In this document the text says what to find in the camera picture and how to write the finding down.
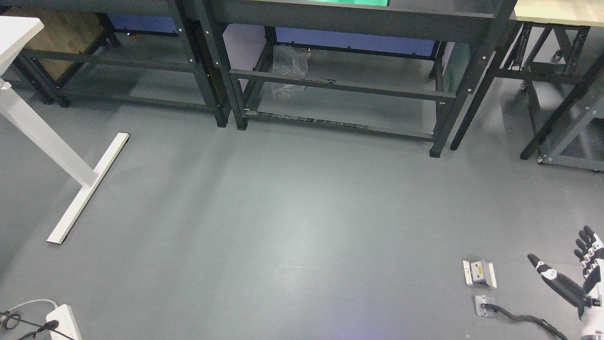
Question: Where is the white power strip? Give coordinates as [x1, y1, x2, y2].
[45, 304, 82, 340]

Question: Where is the white robot forearm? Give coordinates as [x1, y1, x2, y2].
[580, 306, 604, 340]

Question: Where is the black metal left shelf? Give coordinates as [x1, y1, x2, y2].
[1, 0, 231, 128]

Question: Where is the silver floor socket plate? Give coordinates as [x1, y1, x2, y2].
[462, 260, 497, 289]

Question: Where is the clear plastic bag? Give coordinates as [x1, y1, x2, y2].
[270, 45, 311, 101]

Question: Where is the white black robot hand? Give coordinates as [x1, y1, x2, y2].
[527, 226, 603, 317]

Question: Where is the white floor power cable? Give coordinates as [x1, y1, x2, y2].
[4, 299, 58, 314]

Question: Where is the brown cardboard box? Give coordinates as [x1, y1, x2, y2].
[1, 7, 109, 56]

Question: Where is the silver floor cable plate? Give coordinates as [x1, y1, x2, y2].
[474, 295, 497, 318]

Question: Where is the black metal right rack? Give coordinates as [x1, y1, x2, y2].
[451, 0, 604, 171]

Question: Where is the black corrugated floor cable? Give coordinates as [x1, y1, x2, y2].
[483, 304, 570, 340]

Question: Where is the white pedestal table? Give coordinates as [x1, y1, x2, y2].
[0, 17, 130, 245]

